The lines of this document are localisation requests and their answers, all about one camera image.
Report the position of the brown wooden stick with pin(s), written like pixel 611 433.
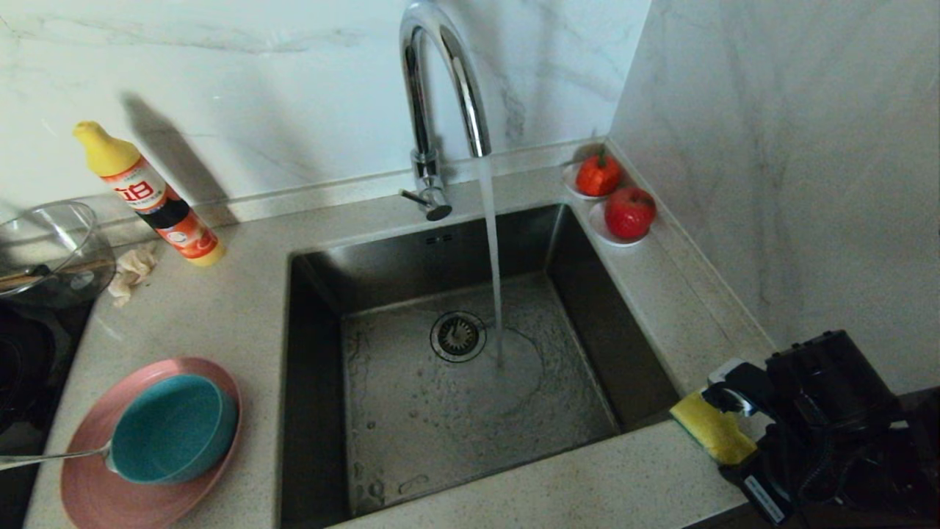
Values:
pixel 44 275

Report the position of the red apple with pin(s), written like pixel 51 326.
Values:
pixel 630 212

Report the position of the clear running water stream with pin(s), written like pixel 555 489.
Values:
pixel 490 220

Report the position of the clear glass bowl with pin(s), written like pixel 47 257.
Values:
pixel 48 235

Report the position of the small white dish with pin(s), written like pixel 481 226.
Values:
pixel 569 182
pixel 596 223

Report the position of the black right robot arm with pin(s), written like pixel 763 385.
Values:
pixel 925 455

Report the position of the metal spoon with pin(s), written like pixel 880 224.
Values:
pixel 44 458

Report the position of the yellow capped dish soap bottle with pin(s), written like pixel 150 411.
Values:
pixel 154 198

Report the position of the teal bowl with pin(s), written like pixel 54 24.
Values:
pixel 172 431

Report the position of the yellow green sponge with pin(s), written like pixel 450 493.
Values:
pixel 712 430

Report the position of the stainless steel sink basin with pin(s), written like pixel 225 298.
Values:
pixel 477 441

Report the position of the pink plate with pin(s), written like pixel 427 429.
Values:
pixel 92 499

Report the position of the black stove top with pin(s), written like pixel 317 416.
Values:
pixel 29 367

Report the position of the chrome gooseneck faucet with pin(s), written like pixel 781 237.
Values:
pixel 424 110

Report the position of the round metal drain strainer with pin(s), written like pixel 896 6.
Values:
pixel 457 336

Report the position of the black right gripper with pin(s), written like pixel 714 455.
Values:
pixel 830 382

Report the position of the crumpled beige tissue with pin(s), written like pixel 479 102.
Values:
pixel 131 272

